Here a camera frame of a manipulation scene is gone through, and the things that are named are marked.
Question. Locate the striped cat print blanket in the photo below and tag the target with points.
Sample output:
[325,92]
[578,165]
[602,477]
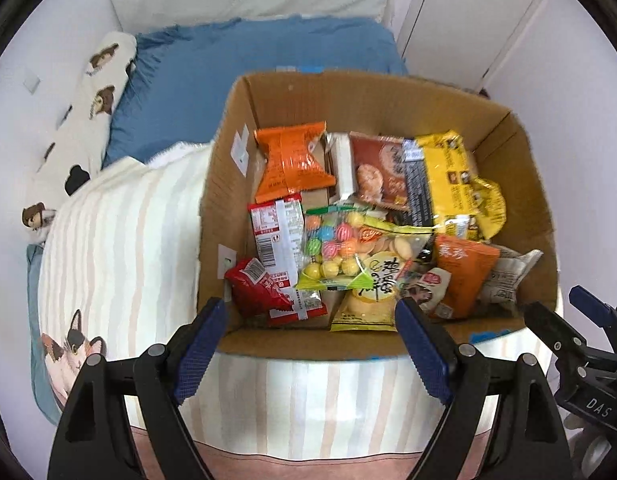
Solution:
[120,272]

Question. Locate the bear print bolster pillow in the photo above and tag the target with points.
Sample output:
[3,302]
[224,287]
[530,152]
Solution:
[77,147]

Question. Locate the yellow egg biscuit bag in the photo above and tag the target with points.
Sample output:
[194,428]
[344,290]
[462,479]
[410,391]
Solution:
[387,251]

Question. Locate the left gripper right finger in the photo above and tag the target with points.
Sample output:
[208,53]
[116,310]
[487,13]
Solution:
[527,439]

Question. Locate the colourful candy ball bag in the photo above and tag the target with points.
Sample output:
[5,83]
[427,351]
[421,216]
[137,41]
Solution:
[331,250]

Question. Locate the yellow snack bag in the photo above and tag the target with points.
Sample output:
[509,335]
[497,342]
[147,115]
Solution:
[449,178]

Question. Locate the small yellow packet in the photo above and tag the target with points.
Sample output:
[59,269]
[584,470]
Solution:
[491,210]

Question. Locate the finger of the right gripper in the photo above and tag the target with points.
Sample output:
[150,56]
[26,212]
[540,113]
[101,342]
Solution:
[576,360]
[601,314]

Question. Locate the orange snack bag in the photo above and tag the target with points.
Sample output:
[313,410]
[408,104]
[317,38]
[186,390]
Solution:
[290,165]
[469,265]

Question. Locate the blue bed sheet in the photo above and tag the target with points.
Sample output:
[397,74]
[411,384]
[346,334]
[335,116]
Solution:
[41,388]

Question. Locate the white snack box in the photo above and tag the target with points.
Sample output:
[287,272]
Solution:
[342,166]

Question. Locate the white door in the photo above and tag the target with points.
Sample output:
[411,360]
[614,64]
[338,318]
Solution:
[461,42]

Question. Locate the black striped snack pack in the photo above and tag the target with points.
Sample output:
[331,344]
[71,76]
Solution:
[417,185]

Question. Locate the orange snack bag rear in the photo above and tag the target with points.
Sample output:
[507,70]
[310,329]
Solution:
[290,165]

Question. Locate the brown biscuit packet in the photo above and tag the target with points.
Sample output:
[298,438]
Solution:
[379,170]

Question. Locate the orange snack bag front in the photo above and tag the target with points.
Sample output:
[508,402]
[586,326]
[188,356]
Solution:
[469,265]

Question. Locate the white cartoon snack packet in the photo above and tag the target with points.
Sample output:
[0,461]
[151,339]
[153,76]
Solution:
[429,289]

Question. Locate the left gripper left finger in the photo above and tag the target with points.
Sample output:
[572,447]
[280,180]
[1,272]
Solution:
[94,439]

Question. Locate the white grey snack bag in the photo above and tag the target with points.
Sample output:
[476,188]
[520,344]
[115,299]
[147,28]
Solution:
[505,277]

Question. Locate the red white snack pack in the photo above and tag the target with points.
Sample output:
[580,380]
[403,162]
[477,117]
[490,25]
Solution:
[278,229]

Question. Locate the blue pillow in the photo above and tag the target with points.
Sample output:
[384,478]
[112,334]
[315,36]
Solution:
[182,75]

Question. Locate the wall socket plate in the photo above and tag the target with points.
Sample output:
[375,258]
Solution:
[31,82]

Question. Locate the red snack packet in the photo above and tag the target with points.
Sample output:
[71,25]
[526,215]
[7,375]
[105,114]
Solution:
[253,290]

